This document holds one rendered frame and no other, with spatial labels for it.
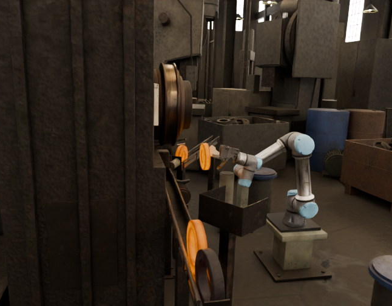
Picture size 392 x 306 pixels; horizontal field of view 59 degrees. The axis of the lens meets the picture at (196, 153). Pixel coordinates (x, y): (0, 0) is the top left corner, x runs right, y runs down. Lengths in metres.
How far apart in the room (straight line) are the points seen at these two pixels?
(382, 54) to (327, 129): 1.97
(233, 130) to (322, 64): 2.06
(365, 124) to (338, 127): 0.42
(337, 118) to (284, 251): 3.06
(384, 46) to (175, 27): 3.59
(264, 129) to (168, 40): 1.67
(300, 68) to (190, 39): 1.67
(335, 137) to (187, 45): 2.40
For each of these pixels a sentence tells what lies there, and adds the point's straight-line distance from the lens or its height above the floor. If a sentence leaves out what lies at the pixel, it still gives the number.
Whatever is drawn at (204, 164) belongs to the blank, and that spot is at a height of 0.79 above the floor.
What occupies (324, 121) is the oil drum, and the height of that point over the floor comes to 0.73.
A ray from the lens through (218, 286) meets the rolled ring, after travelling 1.03.
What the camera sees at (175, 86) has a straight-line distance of 1.82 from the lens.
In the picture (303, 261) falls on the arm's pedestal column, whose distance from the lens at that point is 2.58.
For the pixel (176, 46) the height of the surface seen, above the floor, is 1.66.
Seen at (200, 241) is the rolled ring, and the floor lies 0.74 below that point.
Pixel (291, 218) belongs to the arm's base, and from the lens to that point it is 2.47.
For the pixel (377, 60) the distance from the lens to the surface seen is 6.61.
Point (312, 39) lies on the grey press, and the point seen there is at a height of 1.87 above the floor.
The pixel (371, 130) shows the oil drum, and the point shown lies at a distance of 5.51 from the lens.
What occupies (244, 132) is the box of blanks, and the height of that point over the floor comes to 0.64.
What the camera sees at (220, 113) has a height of 0.65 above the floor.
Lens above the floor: 1.27
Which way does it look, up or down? 12 degrees down
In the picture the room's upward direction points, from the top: 2 degrees clockwise
